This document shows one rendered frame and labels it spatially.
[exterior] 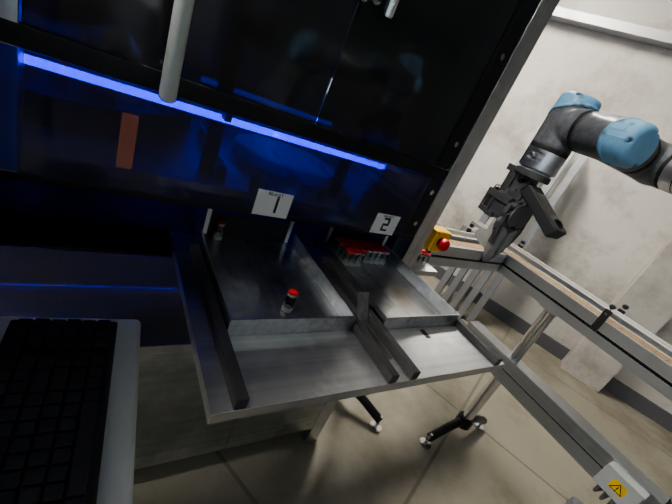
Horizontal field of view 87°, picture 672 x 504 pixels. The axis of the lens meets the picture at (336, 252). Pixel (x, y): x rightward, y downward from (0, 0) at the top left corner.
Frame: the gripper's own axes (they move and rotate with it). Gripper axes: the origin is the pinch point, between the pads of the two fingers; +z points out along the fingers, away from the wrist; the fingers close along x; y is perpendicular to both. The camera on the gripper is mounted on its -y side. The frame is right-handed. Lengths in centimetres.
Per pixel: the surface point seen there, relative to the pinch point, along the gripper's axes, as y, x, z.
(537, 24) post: 28, -9, -50
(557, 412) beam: -13, -85, 57
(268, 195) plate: 28, 43, 6
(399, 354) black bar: -7.5, 22.1, 19.8
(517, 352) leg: 12, -86, 50
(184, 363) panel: 28, 50, 56
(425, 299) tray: 12.0, -4.8, 21.5
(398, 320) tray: 1.4, 15.7, 19.1
